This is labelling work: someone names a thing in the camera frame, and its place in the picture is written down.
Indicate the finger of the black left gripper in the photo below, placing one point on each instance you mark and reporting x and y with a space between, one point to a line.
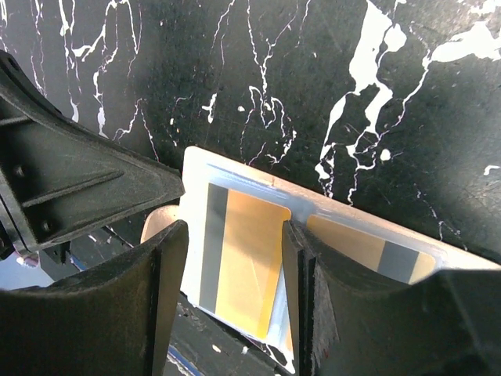
60 181

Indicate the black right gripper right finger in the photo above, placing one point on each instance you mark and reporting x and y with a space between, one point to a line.
346 319

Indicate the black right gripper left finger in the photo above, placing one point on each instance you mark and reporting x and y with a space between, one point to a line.
113 319

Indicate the orange card magnetic stripe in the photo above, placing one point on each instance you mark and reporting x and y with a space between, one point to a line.
242 259

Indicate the beige leather card holder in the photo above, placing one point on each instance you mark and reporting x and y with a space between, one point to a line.
202 168

